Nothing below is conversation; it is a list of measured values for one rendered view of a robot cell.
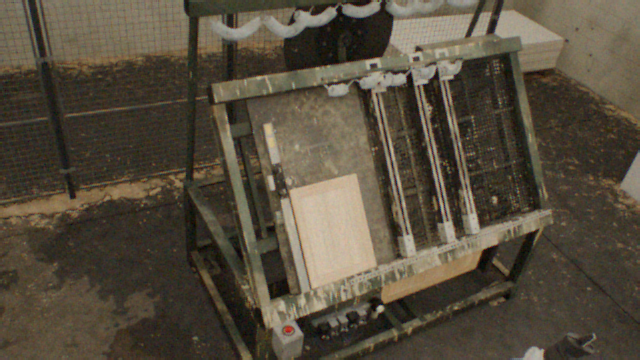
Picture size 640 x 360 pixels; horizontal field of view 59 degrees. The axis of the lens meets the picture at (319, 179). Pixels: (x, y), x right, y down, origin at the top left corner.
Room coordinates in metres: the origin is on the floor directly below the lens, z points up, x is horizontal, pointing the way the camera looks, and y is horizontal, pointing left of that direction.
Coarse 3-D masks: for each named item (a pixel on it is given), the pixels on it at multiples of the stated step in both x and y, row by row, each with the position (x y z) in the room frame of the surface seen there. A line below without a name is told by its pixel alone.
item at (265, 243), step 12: (456, 84) 3.45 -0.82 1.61; (468, 84) 3.50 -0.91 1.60; (480, 84) 3.55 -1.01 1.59; (492, 96) 3.60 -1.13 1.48; (240, 132) 2.59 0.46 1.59; (240, 144) 2.57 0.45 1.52; (504, 156) 3.38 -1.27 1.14; (504, 168) 3.27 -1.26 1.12; (516, 168) 3.29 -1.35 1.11; (252, 180) 2.46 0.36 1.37; (492, 180) 3.16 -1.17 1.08; (252, 192) 2.42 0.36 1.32; (408, 204) 2.78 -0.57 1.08; (264, 228) 2.32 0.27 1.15; (264, 240) 2.27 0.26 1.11; (276, 240) 2.29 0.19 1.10; (264, 252) 2.22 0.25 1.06
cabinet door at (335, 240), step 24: (312, 192) 2.51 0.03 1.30; (336, 192) 2.57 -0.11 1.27; (312, 216) 2.42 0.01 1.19; (336, 216) 2.48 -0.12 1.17; (360, 216) 2.55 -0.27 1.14; (312, 240) 2.34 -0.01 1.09; (336, 240) 2.40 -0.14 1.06; (360, 240) 2.46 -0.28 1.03; (312, 264) 2.25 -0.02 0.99; (336, 264) 2.31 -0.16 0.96; (360, 264) 2.36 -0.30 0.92
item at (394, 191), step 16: (368, 64) 3.06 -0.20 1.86; (384, 80) 2.95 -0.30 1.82; (368, 96) 3.02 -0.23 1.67; (384, 128) 2.91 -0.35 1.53; (384, 144) 2.84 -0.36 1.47; (384, 160) 2.80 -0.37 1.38; (384, 176) 2.77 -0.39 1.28; (400, 192) 2.70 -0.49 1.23; (400, 208) 2.66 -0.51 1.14; (400, 224) 2.58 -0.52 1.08; (400, 240) 2.55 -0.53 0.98
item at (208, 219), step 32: (416, 160) 4.25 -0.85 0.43; (192, 192) 2.98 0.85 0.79; (192, 224) 3.03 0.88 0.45; (192, 256) 2.97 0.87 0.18; (224, 256) 2.43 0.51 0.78; (480, 256) 3.19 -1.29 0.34; (288, 288) 2.28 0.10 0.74; (512, 288) 3.09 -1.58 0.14; (224, 320) 2.43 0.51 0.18; (256, 320) 2.02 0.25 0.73; (416, 320) 2.63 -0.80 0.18; (256, 352) 2.00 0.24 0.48; (352, 352) 2.30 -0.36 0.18
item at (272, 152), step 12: (264, 132) 2.59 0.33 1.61; (276, 144) 2.57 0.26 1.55; (276, 156) 2.53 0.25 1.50; (276, 192) 2.43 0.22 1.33; (288, 204) 2.39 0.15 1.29; (288, 216) 2.35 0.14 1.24; (288, 228) 2.30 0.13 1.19; (288, 240) 2.28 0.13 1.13; (300, 252) 2.25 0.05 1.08; (300, 264) 2.20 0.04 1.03; (300, 276) 2.16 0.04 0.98; (300, 288) 2.13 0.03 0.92
